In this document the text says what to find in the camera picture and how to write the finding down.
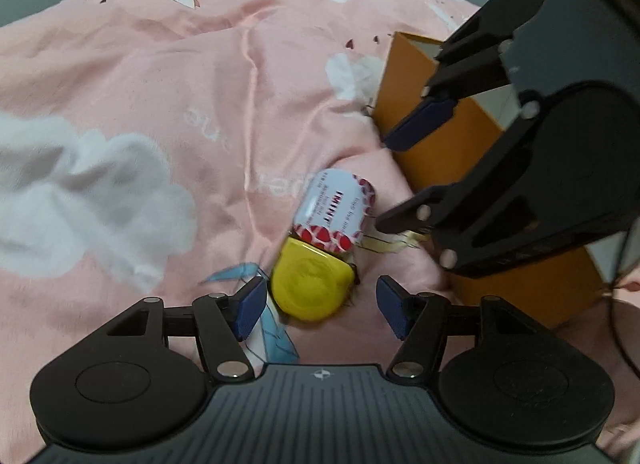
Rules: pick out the yellow round case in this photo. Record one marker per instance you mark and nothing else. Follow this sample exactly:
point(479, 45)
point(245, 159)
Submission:
point(310, 285)

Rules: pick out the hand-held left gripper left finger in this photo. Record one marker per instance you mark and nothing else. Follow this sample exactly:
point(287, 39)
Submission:
point(250, 308)

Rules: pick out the pink printed blanket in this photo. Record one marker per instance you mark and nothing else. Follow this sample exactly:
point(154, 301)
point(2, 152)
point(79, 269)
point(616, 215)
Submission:
point(150, 69)

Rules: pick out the white red-patterned mint tin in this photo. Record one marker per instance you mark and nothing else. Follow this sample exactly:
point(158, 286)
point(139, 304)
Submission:
point(330, 209)

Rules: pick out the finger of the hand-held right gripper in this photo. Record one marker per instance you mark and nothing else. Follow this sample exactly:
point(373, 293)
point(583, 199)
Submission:
point(450, 214)
point(417, 125)

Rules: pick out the orange cardboard box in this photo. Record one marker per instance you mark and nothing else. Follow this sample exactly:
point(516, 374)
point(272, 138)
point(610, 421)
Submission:
point(450, 162)

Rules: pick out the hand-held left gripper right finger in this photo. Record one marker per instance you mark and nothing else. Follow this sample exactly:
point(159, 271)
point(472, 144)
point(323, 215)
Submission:
point(392, 305)

